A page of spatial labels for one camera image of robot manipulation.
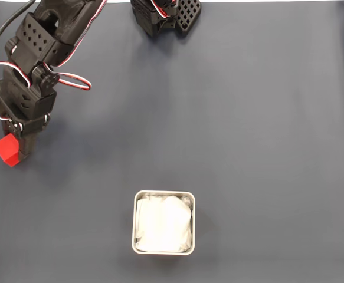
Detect red cube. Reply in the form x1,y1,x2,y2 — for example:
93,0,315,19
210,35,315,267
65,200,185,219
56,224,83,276
0,133,21,168

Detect white square box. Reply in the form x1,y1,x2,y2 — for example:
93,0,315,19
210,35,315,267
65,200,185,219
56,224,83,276
131,190,196,256

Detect white tissue paper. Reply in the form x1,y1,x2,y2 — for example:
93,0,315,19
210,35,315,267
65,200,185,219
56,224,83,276
135,193,194,253

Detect dark grey table mat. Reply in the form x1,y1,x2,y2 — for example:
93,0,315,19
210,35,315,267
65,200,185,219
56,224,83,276
0,1,344,283

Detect black camera cable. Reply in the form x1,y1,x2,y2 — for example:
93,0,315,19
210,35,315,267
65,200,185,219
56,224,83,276
0,0,38,64

